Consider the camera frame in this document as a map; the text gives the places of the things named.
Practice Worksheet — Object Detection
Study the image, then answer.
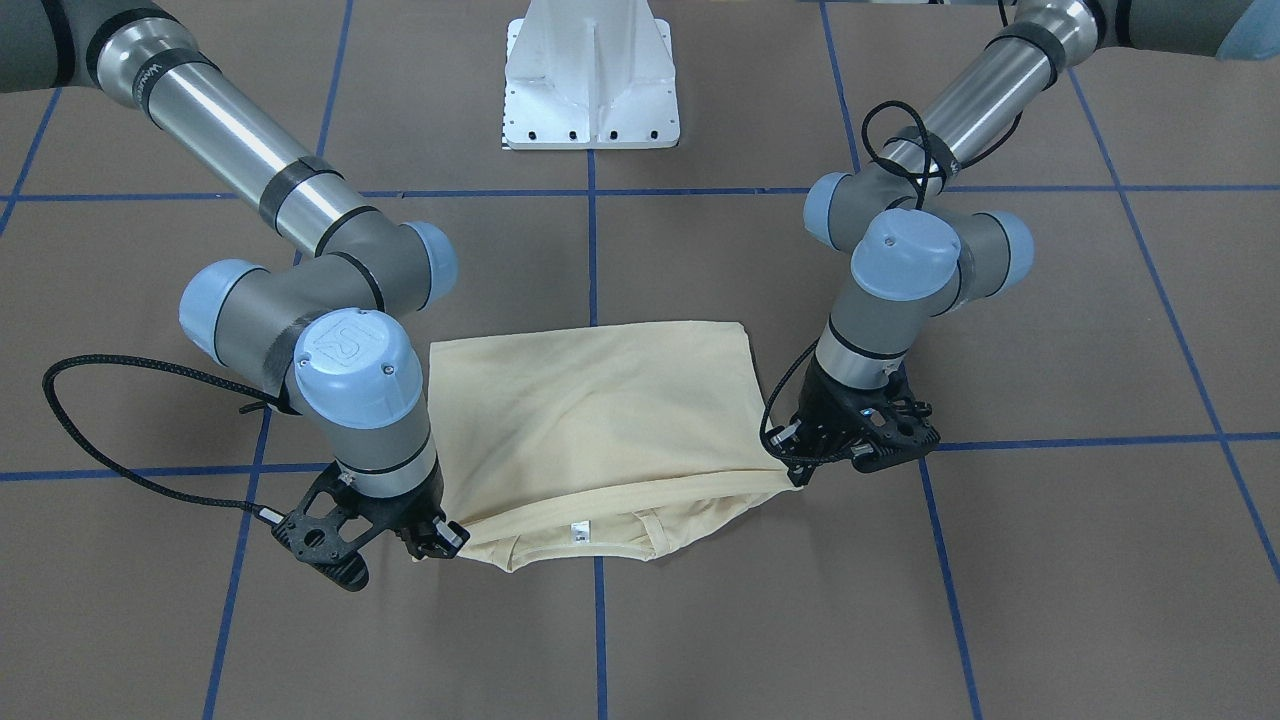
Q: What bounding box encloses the black braided cable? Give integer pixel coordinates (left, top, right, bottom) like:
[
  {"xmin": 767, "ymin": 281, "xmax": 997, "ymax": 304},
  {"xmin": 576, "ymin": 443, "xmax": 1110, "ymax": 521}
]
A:
[
  {"xmin": 860, "ymin": 100, "xmax": 1027, "ymax": 211},
  {"xmin": 42, "ymin": 355, "xmax": 296, "ymax": 521}
]

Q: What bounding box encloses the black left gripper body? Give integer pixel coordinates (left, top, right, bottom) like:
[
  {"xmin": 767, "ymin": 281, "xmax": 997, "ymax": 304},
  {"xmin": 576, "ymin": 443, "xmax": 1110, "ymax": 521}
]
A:
[{"xmin": 762, "ymin": 360, "xmax": 940, "ymax": 475}]

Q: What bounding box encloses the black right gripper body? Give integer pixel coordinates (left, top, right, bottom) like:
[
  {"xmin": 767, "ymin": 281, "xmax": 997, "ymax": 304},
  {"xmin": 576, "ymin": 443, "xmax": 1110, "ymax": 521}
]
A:
[{"xmin": 271, "ymin": 468, "xmax": 471, "ymax": 592}]

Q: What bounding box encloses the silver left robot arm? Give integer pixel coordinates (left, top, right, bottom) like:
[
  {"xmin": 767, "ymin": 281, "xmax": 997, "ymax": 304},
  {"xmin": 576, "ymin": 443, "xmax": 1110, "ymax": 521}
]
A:
[{"xmin": 760, "ymin": 1, "xmax": 1277, "ymax": 487}]

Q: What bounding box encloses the cream long-sleeve graphic shirt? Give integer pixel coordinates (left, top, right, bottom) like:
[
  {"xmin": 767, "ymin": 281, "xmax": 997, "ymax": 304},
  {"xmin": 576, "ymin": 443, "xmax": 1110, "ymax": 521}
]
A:
[{"xmin": 428, "ymin": 322, "xmax": 792, "ymax": 571}]

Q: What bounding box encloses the blue tape line crosswise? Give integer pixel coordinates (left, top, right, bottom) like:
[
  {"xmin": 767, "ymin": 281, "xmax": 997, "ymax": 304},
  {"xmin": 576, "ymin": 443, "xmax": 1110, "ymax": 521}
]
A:
[{"xmin": 0, "ymin": 432, "xmax": 1280, "ymax": 483}]

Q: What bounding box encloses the blue tape line lengthwise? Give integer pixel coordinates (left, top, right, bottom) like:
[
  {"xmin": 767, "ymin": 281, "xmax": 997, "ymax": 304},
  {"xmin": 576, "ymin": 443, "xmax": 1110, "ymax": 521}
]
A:
[{"xmin": 585, "ymin": 150, "xmax": 611, "ymax": 720}]

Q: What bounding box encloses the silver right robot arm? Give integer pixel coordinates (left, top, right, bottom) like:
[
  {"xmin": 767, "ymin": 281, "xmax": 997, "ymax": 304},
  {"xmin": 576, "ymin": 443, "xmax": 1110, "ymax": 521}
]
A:
[{"xmin": 3, "ymin": 1, "xmax": 468, "ymax": 592}]

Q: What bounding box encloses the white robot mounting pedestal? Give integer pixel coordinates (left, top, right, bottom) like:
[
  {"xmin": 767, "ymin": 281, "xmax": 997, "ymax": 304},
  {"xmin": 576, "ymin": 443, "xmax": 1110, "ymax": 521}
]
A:
[{"xmin": 500, "ymin": 1, "xmax": 681, "ymax": 150}]

